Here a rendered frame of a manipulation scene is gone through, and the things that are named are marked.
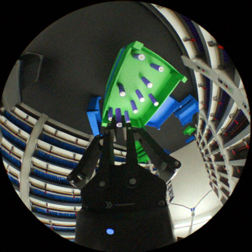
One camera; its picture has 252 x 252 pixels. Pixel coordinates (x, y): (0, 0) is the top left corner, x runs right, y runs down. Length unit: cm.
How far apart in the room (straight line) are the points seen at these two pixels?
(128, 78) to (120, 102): 10
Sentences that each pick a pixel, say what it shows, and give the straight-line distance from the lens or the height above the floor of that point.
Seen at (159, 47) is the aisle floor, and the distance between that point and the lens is 69.
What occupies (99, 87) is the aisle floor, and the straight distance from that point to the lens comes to 66.
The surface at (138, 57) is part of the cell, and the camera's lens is 23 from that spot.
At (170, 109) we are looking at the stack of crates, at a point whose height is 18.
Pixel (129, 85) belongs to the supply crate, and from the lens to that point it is 31.
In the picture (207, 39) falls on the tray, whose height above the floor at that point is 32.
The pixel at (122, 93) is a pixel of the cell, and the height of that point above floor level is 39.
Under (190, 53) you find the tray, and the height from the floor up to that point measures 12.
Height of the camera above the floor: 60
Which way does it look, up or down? 38 degrees down
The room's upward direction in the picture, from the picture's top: 171 degrees clockwise
